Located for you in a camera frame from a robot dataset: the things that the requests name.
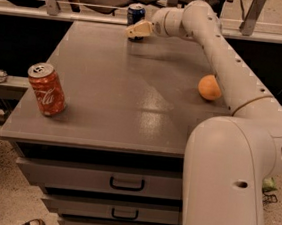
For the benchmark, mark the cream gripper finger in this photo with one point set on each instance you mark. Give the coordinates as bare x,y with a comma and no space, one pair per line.
142,28

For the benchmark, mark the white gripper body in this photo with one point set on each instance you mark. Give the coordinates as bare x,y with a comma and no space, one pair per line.
157,24

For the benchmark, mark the blue pepsi can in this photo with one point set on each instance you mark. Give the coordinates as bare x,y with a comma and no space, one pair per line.
135,13

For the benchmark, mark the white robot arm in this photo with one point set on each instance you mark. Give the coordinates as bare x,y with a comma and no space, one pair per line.
226,157

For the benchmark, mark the red coca-cola can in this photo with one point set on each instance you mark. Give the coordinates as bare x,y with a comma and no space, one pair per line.
47,88

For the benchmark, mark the orange fruit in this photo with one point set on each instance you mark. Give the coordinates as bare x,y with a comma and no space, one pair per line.
208,88

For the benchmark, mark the grey drawer cabinet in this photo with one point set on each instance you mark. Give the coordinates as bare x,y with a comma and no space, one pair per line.
128,104

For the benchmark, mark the top grey drawer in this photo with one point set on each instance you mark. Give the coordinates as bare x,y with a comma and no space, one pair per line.
101,178

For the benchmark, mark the middle grey drawer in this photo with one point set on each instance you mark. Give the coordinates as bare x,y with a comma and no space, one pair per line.
112,209

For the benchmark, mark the green snack bag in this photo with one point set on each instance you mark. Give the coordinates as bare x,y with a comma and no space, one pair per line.
269,185

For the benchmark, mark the black wire basket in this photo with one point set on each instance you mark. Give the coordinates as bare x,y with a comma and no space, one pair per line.
268,198

